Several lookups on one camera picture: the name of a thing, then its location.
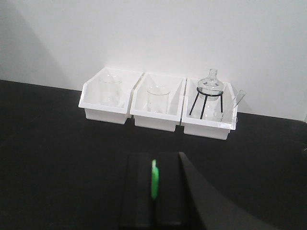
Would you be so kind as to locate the middle white plastic bin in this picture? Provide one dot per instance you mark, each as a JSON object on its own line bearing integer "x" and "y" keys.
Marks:
{"x": 171, "y": 119}

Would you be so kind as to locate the glass beaker in middle bin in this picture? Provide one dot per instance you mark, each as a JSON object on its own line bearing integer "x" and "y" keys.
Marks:
{"x": 157, "y": 99}

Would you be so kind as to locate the glass beaker in bin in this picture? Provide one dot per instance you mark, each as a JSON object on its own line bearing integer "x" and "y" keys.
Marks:
{"x": 157, "y": 99}
{"x": 110, "y": 89}

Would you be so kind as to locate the glass beaker in left bin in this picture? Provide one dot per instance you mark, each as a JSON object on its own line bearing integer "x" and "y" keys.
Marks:
{"x": 110, "y": 89}

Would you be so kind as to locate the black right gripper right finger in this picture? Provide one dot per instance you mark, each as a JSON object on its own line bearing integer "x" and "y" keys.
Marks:
{"x": 187, "y": 200}

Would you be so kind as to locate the white plastic bin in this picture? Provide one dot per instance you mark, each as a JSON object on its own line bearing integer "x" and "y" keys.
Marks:
{"x": 90, "y": 97}
{"x": 171, "y": 119}
{"x": 215, "y": 119}

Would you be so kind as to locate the clear glass test tube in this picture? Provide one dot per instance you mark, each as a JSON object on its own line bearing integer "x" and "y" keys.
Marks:
{"x": 238, "y": 98}

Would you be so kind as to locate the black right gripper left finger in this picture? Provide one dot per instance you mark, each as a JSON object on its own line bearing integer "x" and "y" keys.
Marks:
{"x": 137, "y": 205}

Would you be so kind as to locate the left white plastic bin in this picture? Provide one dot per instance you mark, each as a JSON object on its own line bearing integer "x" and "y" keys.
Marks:
{"x": 90, "y": 97}

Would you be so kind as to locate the right white plastic bin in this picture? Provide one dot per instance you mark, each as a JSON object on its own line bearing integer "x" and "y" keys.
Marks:
{"x": 215, "y": 119}

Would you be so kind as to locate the round glass flask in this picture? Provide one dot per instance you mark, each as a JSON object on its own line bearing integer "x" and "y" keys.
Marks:
{"x": 211, "y": 85}

